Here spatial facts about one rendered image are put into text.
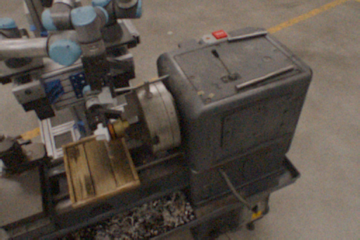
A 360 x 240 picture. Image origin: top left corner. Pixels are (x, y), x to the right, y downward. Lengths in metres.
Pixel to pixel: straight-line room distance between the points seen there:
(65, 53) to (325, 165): 2.10
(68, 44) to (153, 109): 0.44
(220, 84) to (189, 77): 0.14
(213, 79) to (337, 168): 1.66
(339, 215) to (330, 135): 0.73
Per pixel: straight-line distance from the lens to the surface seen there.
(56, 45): 1.39
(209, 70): 1.38
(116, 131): 1.38
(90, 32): 1.07
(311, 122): 3.01
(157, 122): 1.28
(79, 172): 1.57
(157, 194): 1.63
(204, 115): 1.22
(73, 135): 2.66
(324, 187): 2.63
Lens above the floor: 2.11
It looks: 44 degrees down
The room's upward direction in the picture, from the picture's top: 4 degrees counter-clockwise
